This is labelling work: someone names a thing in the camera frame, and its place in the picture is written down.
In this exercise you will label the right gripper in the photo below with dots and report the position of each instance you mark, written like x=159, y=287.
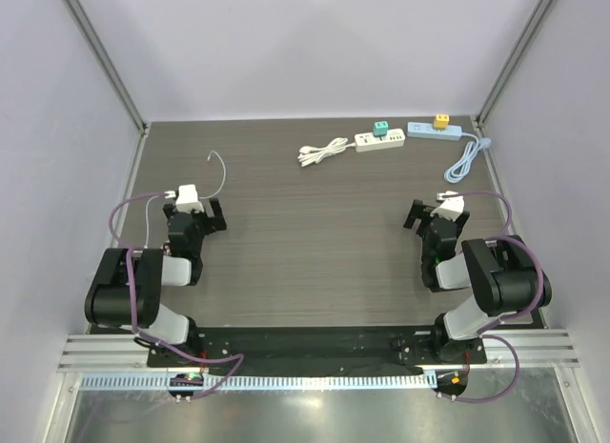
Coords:
x=420, y=214

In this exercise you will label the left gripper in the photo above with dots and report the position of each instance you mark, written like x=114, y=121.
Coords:
x=213, y=223

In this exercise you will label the teal plug adapter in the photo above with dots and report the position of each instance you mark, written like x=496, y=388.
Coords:
x=380, y=128

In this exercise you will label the white power strip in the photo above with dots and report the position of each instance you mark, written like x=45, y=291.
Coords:
x=362, y=142

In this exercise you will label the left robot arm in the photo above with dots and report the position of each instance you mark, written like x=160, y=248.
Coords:
x=125, y=292

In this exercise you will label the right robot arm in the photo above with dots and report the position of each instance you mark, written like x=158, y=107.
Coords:
x=504, y=279

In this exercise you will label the yellow plug adapter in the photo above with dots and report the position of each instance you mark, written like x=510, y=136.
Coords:
x=441, y=121

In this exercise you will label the blue power strip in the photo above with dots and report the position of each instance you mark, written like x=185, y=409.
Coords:
x=462, y=167

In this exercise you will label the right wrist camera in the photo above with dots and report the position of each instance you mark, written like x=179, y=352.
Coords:
x=450, y=205

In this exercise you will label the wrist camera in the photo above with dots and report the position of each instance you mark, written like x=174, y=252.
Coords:
x=450, y=205
x=185, y=198

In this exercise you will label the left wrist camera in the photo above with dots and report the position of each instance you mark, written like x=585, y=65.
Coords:
x=185, y=198

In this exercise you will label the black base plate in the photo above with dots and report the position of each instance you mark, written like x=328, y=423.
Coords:
x=314, y=345

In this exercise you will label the perforated cable duct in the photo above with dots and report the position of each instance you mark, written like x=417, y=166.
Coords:
x=192, y=382

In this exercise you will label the aluminium front rail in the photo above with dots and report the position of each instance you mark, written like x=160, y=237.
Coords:
x=536, y=348

